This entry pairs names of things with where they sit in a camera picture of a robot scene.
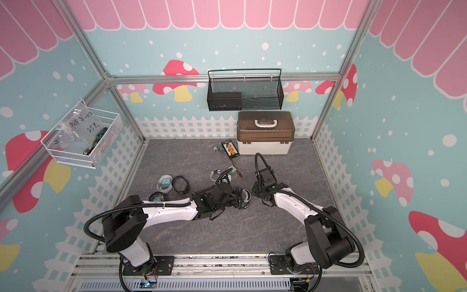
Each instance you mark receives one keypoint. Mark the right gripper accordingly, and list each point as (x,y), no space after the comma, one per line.
(254,190)

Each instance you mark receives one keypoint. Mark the black orange battery pack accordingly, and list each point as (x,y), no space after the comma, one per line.
(230,149)

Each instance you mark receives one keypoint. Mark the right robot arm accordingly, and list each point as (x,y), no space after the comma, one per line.
(328,241)

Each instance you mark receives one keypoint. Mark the black mesh wall basket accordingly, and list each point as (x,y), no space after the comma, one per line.
(245,89)

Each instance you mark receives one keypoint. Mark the green charger cube far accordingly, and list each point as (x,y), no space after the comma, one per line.
(232,170)

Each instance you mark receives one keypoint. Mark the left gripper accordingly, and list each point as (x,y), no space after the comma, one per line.
(235,195)

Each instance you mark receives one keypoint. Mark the white wire wall basket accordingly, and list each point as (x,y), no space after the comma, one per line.
(73,155)

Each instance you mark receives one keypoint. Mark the clear plastic labelled bag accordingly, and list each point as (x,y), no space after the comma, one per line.
(80,125)

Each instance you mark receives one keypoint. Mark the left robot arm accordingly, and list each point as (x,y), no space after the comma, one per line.
(120,227)

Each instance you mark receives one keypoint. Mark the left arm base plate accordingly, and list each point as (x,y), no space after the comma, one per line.
(156,266)

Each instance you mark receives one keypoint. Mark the brown lidded storage box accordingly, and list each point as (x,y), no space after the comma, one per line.
(265,132)

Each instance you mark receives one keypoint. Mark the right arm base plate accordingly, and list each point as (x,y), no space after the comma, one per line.
(281,264)

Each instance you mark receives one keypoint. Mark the green circuit board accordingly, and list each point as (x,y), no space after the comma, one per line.
(148,284)

